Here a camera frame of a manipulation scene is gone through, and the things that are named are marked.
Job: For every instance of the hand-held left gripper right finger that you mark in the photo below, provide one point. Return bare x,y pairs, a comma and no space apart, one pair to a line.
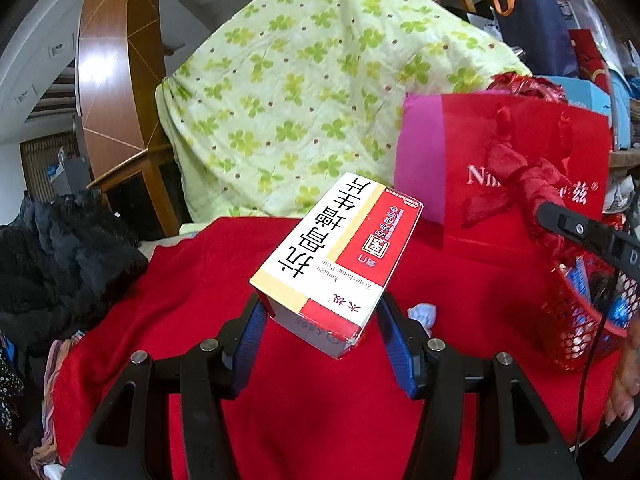
397,350

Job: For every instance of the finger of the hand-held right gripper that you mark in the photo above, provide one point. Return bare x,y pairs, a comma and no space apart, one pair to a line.
575,227

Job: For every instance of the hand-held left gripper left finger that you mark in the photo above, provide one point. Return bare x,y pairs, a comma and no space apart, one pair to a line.
247,345

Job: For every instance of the white tissue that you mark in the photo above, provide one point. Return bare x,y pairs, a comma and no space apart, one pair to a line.
422,314

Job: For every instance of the blue and white tissue packet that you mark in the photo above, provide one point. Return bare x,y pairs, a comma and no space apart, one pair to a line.
582,280

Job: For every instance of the blue plastic bag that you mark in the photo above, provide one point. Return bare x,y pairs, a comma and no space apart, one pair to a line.
617,312

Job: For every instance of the red mesh plastic basket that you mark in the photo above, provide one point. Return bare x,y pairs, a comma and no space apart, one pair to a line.
565,330

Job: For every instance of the white and red medicine box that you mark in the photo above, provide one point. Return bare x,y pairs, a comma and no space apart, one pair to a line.
325,270

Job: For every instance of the person's right hand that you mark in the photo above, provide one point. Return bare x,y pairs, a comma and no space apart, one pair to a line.
627,385

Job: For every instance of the red blanket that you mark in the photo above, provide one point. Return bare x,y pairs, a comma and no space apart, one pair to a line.
200,280

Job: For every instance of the light blue cardboard box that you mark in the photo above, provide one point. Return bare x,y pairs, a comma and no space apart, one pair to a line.
590,95

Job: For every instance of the red paper gift bag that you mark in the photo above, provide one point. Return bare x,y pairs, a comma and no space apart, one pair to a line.
470,130

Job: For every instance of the crumpled shiny red plastic bag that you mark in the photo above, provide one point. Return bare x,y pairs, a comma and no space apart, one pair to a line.
525,87

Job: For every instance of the black fluffy garment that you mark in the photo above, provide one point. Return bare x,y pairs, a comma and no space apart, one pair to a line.
65,270

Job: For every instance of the striped cloth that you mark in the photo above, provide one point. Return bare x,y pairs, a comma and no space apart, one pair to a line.
52,385

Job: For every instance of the floral cloth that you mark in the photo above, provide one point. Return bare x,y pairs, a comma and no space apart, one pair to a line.
10,385

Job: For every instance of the grey cabinet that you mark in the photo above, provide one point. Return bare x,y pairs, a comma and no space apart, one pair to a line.
75,175

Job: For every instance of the green clover print quilt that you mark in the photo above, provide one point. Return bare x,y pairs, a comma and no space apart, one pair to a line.
300,85

